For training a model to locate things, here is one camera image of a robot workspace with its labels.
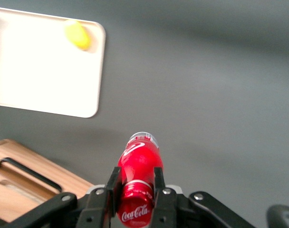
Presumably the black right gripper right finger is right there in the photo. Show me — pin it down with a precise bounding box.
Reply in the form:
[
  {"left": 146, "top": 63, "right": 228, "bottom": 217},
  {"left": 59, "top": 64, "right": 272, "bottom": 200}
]
[{"left": 152, "top": 166, "right": 182, "bottom": 228}]

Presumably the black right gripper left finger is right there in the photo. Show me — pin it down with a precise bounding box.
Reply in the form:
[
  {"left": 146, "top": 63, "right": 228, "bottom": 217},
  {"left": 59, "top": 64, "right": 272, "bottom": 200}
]
[{"left": 79, "top": 166, "right": 123, "bottom": 228}]

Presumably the red coke bottle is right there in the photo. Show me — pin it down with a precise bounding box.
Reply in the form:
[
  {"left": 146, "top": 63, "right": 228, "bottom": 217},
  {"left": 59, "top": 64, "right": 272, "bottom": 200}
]
[{"left": 116, "top": 131, "right": 165, "bottom": 228}]

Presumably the cream plastic tray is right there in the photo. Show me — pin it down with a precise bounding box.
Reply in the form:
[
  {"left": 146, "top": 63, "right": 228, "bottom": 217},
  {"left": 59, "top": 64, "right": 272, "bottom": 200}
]
[{"left": 0, "top": 6, "right": 106, "bottom": 119}]

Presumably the wooden drawer cabinet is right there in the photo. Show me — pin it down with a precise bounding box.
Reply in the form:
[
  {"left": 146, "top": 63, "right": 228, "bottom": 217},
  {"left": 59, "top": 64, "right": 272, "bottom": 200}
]
[{"left": 0, "top": 138, "right": 96, "bottom": 225}]

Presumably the yellow lemon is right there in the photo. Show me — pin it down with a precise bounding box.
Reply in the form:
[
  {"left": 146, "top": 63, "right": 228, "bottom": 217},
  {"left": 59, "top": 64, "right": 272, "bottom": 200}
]
[{"left": 64, "top": 19, "right": 91, "bottom": 51}]

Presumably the short black drawer handle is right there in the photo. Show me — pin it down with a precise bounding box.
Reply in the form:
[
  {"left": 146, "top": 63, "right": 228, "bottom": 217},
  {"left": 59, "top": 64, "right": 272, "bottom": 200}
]
[{"left": 0, "top": 157, "right": 63, "bottom": 193}]

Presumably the wooden drawer with short handle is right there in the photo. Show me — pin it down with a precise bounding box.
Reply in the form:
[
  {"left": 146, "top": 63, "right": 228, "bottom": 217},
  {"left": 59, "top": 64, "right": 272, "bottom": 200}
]
[{"left": 0, "top": 142, "right": 88, "bottom": 216}]

